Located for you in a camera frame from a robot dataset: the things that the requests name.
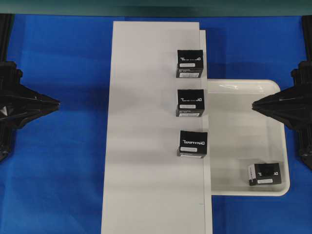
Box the black box top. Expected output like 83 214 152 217
176 50 204 78

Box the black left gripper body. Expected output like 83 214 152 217
0 61 26 129

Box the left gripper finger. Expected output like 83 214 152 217
23 105 59 126
23 86 60 105

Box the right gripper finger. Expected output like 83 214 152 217
252 106 292 128
252 88 292 106

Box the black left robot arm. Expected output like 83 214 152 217
0 14 60 161

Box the blue table cloth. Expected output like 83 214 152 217
0 15 306 234

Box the black Dynamixel box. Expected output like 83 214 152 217
248 163 282 186

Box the white base board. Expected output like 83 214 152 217
101 21 213 234

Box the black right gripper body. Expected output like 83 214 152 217
288 61 312 130

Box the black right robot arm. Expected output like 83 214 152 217
252 15 312 169

